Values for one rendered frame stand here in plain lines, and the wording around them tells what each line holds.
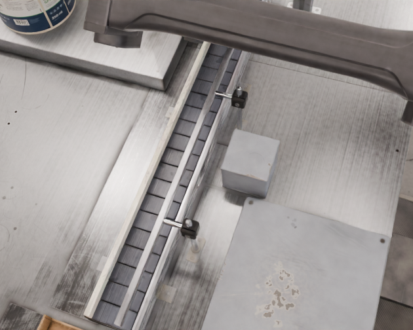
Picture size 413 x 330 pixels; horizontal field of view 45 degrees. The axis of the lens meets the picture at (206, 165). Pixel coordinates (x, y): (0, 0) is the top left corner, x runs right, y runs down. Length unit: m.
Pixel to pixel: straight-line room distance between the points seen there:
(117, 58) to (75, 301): 0.57
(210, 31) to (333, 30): 0.11
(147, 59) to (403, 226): 1.01
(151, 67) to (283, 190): 0.43
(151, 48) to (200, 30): 0.78
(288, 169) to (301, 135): 0.09
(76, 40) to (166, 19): 0.85
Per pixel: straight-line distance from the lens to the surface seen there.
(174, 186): 0.94
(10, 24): 1.38
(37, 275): 1.10
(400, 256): 1.69
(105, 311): 0.98
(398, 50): 0.47
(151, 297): 0.97
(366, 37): 0.46
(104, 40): 0.57
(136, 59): 1.23
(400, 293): 1.66
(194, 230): 0.90
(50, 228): 1.12
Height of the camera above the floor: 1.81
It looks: 63 degrees down
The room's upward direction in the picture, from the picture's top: 8 degrees counter-clockwise
